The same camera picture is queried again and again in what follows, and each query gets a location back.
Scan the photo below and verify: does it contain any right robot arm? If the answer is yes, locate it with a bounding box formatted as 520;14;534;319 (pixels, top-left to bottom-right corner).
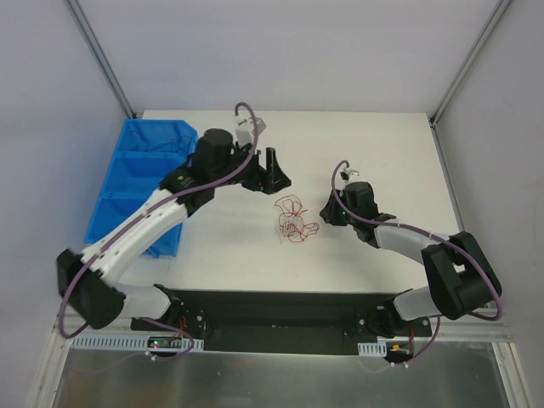
320;182;503;338

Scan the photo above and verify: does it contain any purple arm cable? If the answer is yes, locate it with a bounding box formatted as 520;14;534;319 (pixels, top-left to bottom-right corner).
57;101;261;375
331;159;505;374

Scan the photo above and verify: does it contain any right white cable duct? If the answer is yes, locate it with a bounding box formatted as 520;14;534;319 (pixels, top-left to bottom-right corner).
357;341;388;358

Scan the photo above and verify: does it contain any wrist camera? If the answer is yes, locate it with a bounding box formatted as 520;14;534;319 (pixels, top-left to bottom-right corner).
340;167;363;185
235;116;266;147

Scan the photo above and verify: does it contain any red cable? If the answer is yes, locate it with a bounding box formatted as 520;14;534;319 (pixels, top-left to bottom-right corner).
274;194;320;244

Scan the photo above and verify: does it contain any aluminium frame post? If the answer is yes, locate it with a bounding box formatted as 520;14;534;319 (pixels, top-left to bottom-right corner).
429;0;515;128
64;0;138;119

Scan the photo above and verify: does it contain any blue plastic bin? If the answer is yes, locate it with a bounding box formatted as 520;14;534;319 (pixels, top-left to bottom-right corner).
84;119;198;244

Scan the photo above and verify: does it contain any left white cable duct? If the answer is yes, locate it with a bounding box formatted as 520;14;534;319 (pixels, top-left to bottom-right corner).
71;334;204;353

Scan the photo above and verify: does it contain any white cable duct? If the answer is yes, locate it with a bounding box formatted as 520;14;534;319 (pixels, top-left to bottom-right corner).
357;341;388;358
71;334;204;353

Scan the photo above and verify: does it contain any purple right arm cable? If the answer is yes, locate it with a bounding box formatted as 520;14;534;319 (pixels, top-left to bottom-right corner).
331;159;505;374

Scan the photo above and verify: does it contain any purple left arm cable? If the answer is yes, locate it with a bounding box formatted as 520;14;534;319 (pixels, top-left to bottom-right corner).
57;101;261;375

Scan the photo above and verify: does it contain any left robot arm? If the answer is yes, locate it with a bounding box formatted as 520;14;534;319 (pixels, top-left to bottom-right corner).
56;128;292;331

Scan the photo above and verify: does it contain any white cable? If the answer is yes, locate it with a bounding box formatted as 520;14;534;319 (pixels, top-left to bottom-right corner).
129;131;195;156

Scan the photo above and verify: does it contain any left aluminium frame post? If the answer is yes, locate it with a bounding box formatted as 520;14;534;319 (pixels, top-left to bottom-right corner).
64;0;138;119

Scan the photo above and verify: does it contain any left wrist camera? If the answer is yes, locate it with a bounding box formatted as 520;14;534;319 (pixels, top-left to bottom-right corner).
235;116;266;147

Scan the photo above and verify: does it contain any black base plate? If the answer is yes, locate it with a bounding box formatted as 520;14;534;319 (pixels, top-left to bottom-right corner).
129;288;441;356

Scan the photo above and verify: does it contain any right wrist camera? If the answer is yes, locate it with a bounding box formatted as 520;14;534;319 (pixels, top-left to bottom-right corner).
340;167;363;185

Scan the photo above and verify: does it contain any right aluminium frame post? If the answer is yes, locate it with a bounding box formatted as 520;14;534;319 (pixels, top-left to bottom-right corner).
429;0;515;128

